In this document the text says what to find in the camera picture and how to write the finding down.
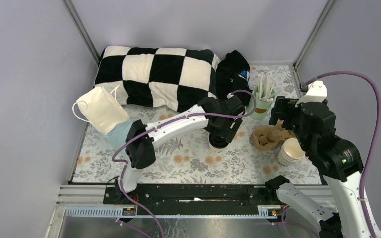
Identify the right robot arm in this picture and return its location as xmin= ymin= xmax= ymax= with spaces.
xmin=264 ymin=96 xmax=381 ymax=238

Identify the green straw holder cup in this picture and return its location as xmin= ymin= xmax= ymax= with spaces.
xmin=246 ymin=86 xmax=275 ymax=120

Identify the white paper bag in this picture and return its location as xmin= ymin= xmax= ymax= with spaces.
xmin=72 ymin=86 xmax=129 ymax=135

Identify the black cloth bundle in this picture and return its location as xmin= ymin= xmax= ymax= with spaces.
xmin=216 ymin=50 xmax=251 ymax=99

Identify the brown cardboard cup carrier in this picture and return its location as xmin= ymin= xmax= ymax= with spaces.
xmin=251 ymin=120 xmax=296 ymax=152

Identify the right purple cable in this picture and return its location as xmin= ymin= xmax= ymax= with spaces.
xmin=281 ymin=70 xmax=381 ymax=238

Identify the floral table mat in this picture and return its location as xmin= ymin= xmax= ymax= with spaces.
xmin=72 ymin=65 xmax=322 ymax=186

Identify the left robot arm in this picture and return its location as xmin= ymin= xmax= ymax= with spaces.
xmin=115 ymin=96 xmax=245 ymax=204

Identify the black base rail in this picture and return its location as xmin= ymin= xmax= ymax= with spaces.
xmin=103 ymin=184 xmax=285 ymax=217

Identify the stack of paper cups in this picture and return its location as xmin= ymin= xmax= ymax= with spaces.
xmin=276 ymin=138 xmax=306 ymax=166

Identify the light blue napkin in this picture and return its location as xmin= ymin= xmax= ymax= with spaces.
xmin=105 ymin=119 xmax=133 ymax=149

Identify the black white checkered pillow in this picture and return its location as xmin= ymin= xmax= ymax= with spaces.
xmin=94 ymin=45 xmax=220 ymax=112

